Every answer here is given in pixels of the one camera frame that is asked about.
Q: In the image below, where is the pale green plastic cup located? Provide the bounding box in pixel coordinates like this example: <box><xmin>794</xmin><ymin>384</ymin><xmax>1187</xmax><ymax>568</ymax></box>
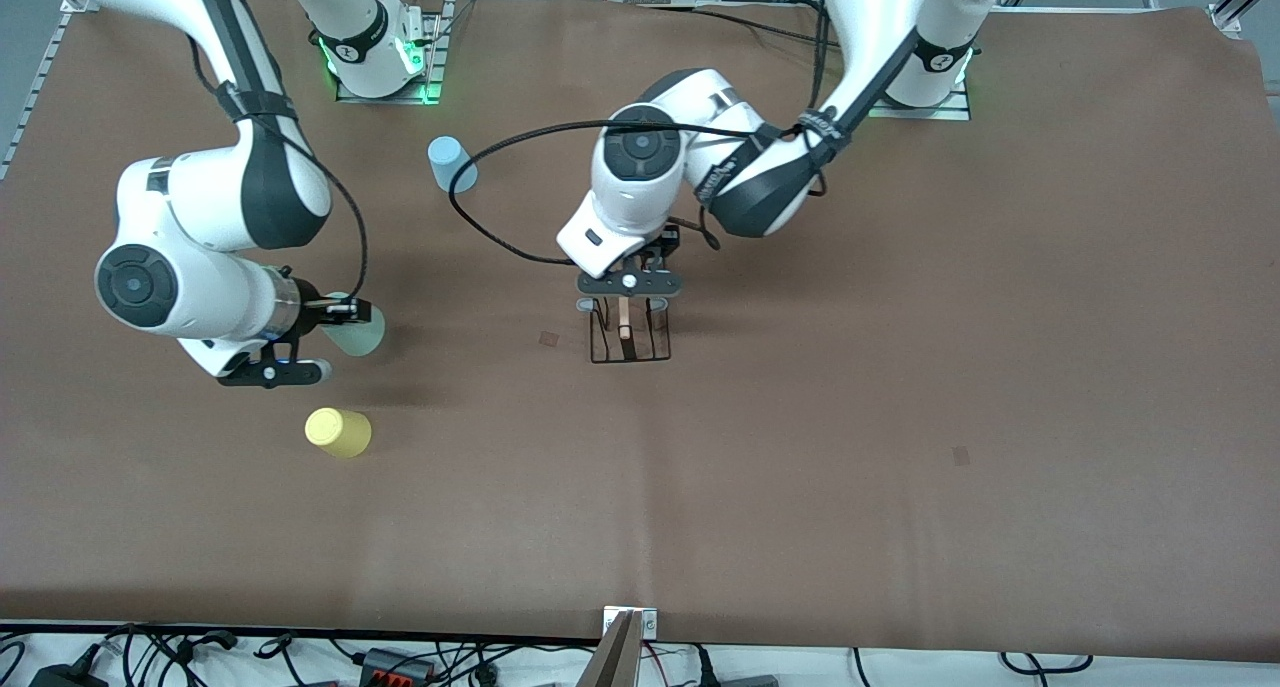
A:
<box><xmin>322</xmin><ymin>291</ymin><xmax>387</xmax><ymax>358</ymax></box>

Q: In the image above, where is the black wire cup holder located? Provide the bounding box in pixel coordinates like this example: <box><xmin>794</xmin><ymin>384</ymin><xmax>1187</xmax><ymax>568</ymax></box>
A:
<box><xmin>577</xmin><ymin>295</ymin><xmax>673</xmax><ymax>365</ymax></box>

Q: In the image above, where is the yellow plastic cup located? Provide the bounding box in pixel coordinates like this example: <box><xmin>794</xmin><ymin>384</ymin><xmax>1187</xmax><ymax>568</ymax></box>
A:
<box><xmin>304</xmin><ymin>407</ymin><xmax>373</xmax><ymax>459</ymax></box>

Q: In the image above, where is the light blue plastic cup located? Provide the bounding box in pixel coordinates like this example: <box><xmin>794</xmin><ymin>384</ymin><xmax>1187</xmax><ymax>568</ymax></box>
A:
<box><xmin>427</xmin><ymin>135</ymin><xmax>479</xmax><ymax>195</ymax></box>

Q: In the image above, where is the brown table mat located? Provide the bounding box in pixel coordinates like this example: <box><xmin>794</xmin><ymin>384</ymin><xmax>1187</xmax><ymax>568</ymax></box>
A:
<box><xmin>0</xmin><ymin>0</ymin><xmax>1280</xmax><ymax>663</ymax></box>

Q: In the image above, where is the black red connector box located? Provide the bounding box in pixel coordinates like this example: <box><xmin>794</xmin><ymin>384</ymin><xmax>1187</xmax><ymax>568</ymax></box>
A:
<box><xmin>360</xmin><ymin>647</ymin><xmax>436</xmax><ymax>684</ymax></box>

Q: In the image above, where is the black power adapter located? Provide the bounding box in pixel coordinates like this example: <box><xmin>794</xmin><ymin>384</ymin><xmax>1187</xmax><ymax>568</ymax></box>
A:
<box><xmin>30</xmin><ymin>662</ymin><xmax>106</xmax><ymax>687</ymax></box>

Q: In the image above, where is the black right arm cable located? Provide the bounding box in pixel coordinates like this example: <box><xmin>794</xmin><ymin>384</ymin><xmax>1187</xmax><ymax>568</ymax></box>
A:
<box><xmin>188</xmin><ymin>37</ymin><xmax>369</xmax><ymax>306</ymax></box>

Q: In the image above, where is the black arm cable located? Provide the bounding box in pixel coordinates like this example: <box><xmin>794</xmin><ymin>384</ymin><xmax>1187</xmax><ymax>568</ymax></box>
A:
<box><xmin>448</xmin><ymin>117</ymin><xmax>831</xmax><ymax>266</ymax></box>
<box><xmin>188</xmin><ymin>37</ymin><xmax>369</xmax><ymax>306</ymax></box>

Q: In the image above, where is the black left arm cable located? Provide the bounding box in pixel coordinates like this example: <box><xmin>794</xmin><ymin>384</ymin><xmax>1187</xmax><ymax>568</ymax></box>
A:
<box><xmin>448</xmin><ymin>117</ymin><xmax>831</xmax><ymax>266</ymax></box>

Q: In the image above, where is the long black cable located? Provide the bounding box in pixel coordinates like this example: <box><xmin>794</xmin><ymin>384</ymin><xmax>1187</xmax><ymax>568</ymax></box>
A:
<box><xmin>640</xmin><ymin>3</ymin><xmax>831</xmax><ymax>48</ymax></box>

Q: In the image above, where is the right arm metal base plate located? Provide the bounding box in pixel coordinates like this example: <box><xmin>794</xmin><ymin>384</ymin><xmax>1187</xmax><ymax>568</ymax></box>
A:
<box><xmin>335</xmin><ymin>0</ymin><xmax>446</xmax><ymax>106</ymax></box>

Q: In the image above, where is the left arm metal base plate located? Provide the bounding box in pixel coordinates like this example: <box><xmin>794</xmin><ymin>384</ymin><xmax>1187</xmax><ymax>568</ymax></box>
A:
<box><xmin>870</xmin><ymin>92</ymin><xmax>972</xmax><ymax>121</ymax></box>

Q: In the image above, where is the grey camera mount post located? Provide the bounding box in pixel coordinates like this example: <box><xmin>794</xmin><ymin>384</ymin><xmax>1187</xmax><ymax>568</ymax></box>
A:
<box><xmin>578</xmin><ymin>607</ymin><xmax>659</xmax><ymax>687</ymax></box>

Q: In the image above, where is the looped black cable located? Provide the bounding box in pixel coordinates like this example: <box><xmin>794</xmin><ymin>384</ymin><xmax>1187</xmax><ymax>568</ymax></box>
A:
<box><xmin>1000</xmin><ymin>652</ymin><xmax>1096</xmax><ymax>674</ymax></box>

